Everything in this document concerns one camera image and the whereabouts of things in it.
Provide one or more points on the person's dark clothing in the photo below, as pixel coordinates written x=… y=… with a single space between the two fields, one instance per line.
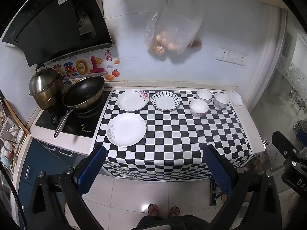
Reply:
x=172 y=222

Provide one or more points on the black range hood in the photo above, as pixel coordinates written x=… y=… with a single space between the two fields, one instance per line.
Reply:
x=48 y=28

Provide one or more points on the white plate with pink flowers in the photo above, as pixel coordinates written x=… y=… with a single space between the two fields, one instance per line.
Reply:
x=130 y=100

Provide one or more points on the white plate with grey flower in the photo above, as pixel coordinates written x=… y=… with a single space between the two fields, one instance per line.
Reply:
x=127 y=129

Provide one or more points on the person's foot in sandal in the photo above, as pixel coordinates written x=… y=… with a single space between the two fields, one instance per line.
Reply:
x=153 y=209
x=174 y=211

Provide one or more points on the white wall socket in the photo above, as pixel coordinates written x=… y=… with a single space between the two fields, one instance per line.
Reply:
x=221 y=54
x=241 y=59
x=232 y=57

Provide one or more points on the glass sliding door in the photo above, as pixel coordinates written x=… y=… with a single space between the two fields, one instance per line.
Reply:
x=283 y=95

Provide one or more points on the white paper napkin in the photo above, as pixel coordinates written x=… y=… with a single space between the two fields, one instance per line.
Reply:
x=236 y=98

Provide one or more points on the black glass stove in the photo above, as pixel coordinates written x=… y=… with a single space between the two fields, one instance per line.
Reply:
x=79 y=124

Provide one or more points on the stainless steel steamer pot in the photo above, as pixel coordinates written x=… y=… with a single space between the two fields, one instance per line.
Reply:
x=44 y=86

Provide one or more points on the blue kitchen cabinet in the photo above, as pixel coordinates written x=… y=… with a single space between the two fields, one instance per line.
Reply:
x=40 y=163

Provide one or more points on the clear plastic bag with food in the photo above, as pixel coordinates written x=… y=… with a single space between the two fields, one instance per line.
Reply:
x=172 y=31

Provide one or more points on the wooden cutting board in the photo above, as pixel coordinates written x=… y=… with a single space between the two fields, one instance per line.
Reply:
x=16 y=117

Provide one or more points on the white plate with black stripes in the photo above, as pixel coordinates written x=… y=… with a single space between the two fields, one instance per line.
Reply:
x=165 y=101

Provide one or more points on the white ceramic bowl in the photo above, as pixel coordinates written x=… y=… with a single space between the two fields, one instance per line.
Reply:
x=199 y=108
x=221 y=100
x=204 y=95

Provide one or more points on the colourful wall stickers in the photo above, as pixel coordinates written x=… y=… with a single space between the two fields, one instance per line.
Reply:
x=84 y=67

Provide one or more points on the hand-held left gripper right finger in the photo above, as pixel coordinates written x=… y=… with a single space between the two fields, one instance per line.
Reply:
x=218 y=172

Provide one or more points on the person's left foot in sandal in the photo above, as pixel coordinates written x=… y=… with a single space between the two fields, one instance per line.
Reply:
x=153 y=209

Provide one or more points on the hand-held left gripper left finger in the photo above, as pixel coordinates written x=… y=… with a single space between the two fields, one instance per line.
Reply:
x=92 y=170

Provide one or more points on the black and white checkered tablecloth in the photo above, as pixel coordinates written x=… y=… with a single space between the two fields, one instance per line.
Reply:
x=179 y=139

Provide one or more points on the person's right foot in sandal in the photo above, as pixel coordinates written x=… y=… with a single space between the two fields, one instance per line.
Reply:
x=174 y=211

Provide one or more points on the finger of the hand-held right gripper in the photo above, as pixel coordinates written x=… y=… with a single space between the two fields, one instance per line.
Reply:
x=283 y=143

